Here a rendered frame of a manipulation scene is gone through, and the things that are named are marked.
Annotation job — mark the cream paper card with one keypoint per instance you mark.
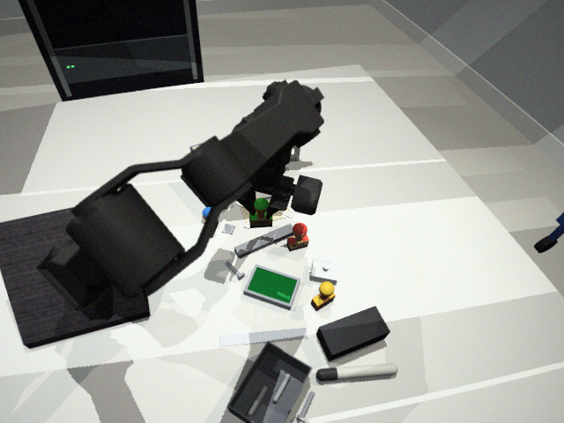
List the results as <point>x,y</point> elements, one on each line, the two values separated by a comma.
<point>275,216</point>

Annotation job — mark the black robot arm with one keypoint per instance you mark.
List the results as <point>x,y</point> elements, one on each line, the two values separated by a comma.
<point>118,238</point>

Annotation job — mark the grey flat bar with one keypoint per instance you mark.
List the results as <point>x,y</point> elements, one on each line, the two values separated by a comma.
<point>260,337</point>
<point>263,241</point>

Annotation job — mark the stamp with blue knob handle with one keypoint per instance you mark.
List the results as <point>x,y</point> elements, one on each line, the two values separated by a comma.
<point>204,214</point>

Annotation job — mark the red rubber stamp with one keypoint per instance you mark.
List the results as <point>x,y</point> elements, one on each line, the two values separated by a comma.
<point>300,239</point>

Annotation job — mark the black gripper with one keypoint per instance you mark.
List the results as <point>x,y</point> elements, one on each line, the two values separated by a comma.
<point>268,180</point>

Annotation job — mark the green rubber stamp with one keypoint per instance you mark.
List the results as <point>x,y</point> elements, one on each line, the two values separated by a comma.
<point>259,220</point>

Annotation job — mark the white cylinder with black end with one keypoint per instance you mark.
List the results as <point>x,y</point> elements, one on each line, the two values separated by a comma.
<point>335,373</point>

